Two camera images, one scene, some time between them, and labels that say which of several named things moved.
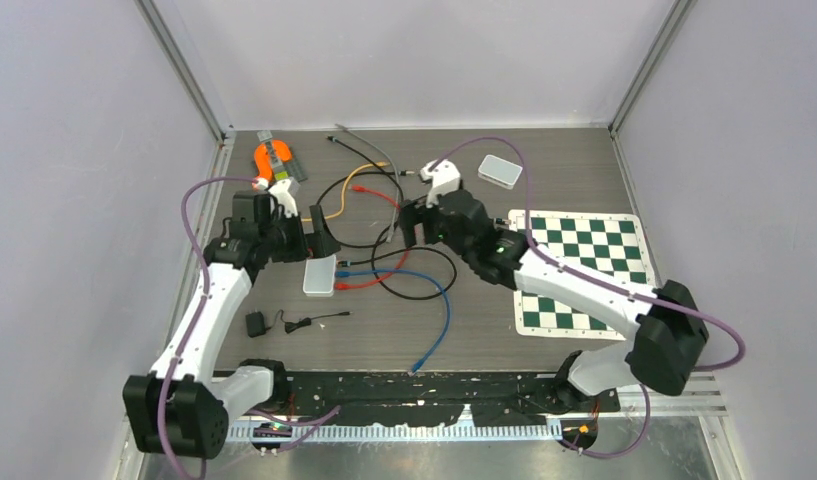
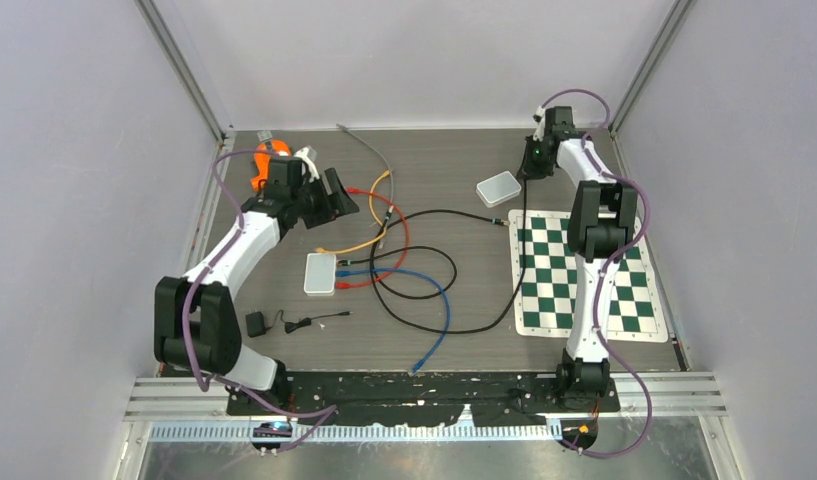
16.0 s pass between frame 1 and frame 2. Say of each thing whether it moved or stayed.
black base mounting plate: stayed
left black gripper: moved
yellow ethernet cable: moved
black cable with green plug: moved
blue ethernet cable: stayed
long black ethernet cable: moved
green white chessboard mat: stayed
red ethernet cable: stayed
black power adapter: stayed
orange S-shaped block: stayed
